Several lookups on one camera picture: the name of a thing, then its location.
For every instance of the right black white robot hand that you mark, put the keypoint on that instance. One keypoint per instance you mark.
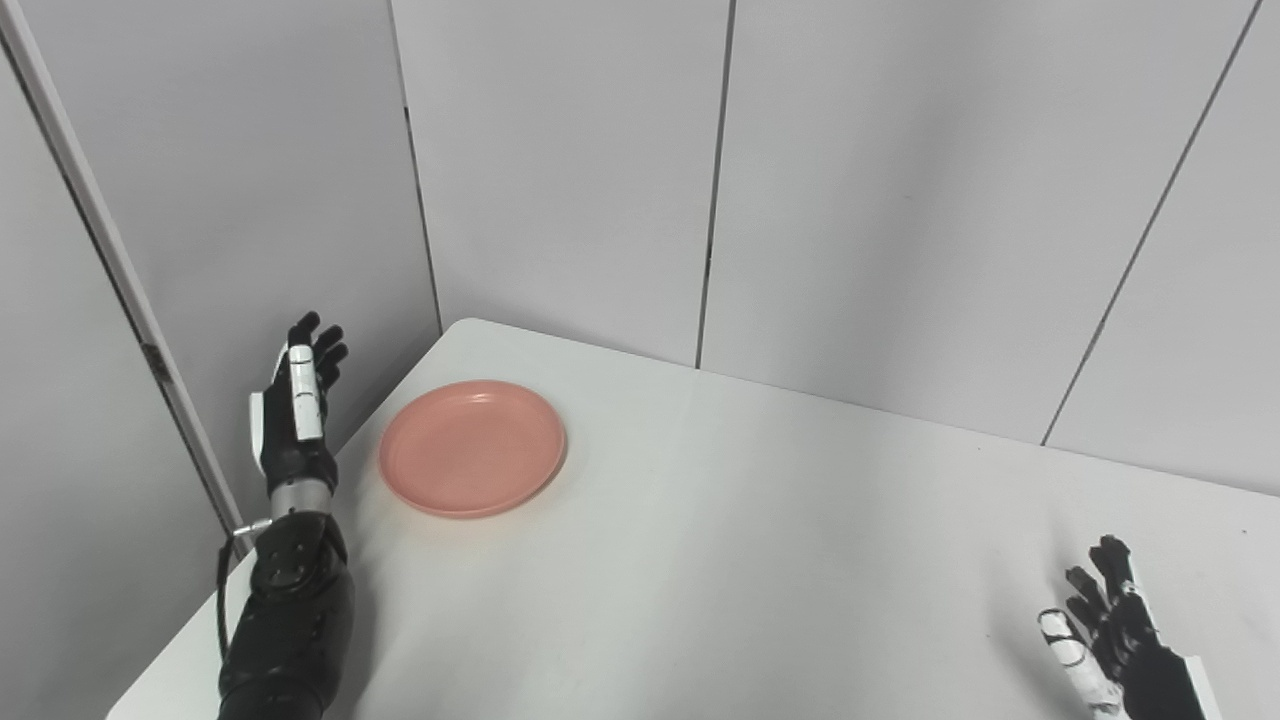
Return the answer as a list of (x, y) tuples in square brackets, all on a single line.
[(1150, 670)]

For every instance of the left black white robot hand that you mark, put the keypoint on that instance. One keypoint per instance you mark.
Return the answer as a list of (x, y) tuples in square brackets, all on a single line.
[(295, 440)]

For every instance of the pink round plate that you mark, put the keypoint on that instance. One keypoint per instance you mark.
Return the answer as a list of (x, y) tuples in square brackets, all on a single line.
[(472, 448)]

